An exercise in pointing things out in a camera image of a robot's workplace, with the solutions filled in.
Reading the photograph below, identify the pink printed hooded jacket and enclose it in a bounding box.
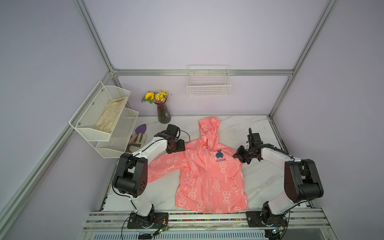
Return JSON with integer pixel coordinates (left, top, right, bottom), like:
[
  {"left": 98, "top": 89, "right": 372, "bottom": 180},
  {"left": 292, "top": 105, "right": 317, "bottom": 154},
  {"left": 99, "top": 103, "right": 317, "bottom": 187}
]
[{"left": 148, "top": 117, "right": 248, "bottom": 214}]

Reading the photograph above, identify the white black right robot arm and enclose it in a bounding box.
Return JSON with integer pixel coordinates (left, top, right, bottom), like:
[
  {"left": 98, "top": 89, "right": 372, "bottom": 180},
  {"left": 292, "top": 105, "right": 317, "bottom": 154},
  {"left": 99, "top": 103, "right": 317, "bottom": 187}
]
[{"left": 234, "top": 128, "right": 324, "bottom": 228}]

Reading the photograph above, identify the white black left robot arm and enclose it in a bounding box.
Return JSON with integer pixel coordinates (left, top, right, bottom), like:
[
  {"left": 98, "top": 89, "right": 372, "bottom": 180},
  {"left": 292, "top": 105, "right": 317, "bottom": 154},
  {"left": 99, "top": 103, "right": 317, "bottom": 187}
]
[{"left": 112, "top": 124, "right": 186, "bottom": 217}]

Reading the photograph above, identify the dark glass vase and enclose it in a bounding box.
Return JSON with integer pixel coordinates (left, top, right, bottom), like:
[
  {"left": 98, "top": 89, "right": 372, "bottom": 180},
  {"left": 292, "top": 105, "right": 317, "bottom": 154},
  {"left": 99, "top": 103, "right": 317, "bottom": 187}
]
[{"left": 157, "top": 103, "right": 172, "bottom": 124}]

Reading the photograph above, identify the yellow flower bouquet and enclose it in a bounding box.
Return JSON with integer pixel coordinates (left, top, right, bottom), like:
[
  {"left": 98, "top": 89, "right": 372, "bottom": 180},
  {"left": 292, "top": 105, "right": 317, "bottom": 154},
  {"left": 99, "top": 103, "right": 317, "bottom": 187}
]
[{"left": 142, "top": 90, "right": 171, "bottom": 105}]

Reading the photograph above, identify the beige cloth in shelf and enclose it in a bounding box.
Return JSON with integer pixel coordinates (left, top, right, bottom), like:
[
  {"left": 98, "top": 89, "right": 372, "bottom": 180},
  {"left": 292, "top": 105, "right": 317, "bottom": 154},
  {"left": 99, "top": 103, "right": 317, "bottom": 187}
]
[{"left": 94, "top": 96, "right": 128, "bottom": 134}]

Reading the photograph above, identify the pink handled garden tool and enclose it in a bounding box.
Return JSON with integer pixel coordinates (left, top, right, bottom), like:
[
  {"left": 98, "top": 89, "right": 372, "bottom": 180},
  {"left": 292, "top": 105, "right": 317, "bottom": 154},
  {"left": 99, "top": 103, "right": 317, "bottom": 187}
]
[{"left": 129, "top": 134, "right": 138, "bottom": 144}]

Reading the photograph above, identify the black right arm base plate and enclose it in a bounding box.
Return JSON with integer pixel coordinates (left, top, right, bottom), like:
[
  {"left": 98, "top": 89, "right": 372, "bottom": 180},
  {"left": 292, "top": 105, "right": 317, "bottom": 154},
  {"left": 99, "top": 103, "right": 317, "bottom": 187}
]
[{"left": 246, "top": 211, "right": 288, "bottom": 228}]

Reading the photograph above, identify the white wire wall basket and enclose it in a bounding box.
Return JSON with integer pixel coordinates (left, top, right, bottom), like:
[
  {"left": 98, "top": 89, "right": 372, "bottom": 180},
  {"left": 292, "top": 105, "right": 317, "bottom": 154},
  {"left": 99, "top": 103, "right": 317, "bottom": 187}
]
[{"left": 187, "top": 65, "right": 232, "bottom": 97}]

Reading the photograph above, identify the white two-tier wire shelf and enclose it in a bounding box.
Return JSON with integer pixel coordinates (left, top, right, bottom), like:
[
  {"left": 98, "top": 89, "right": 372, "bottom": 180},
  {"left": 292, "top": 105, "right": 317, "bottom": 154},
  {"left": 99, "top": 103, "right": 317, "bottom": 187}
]
[{"left": 69, "top": 82, "right": 139, "bottom": 159}]

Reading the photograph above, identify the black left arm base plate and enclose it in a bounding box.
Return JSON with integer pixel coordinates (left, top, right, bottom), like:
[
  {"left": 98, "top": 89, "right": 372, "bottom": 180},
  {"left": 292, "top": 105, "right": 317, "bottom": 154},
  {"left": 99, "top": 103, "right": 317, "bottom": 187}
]
[{"left": 126, "top": 212, "right": 169, "bottom": 229}]

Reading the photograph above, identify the aluminium front rail frame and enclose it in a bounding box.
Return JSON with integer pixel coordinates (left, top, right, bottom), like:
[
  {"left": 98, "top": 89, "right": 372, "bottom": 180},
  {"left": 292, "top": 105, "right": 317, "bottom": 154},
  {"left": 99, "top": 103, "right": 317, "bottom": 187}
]
[{"left": 80, "top": 208, "right": 337, "bottom": 240}]

